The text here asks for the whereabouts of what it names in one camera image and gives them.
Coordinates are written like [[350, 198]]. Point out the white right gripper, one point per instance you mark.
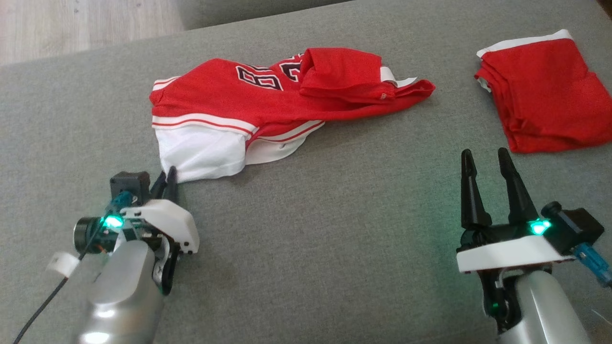
[[507, 251]]

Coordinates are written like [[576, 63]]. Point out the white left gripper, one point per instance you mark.
[[167, 222]]

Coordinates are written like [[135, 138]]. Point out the red and white basketball jersey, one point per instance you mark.
[[229, 105]]

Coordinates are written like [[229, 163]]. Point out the red shorts with white stripe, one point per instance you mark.
[[545, 95]]

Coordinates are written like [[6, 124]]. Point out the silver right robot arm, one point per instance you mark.
[[545, 310]]

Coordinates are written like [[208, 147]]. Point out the small grey sofa cushion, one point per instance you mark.
[[248, 12]]

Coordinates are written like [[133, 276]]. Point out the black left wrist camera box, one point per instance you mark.
[[130, 185]]

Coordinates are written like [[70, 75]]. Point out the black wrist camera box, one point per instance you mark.
[[576, 227], [130, 185]]

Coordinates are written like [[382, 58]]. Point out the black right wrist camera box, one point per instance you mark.
[[576, 227]]

